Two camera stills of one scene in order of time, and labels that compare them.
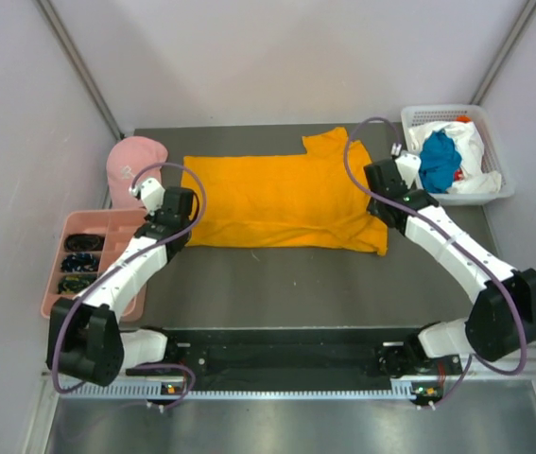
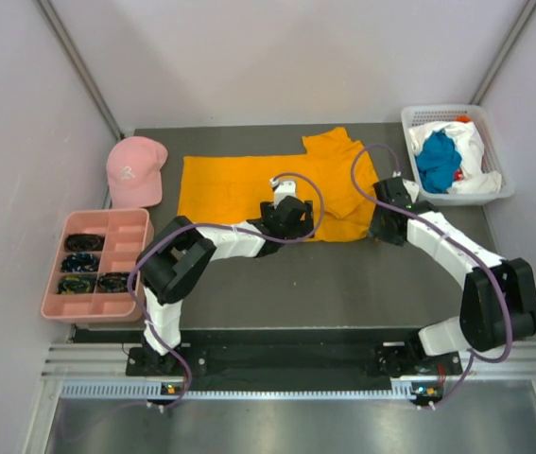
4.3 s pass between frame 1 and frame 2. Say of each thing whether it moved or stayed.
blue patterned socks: stayed
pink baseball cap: stayed
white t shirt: stayed
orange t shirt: stayed
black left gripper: moved
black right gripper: moved
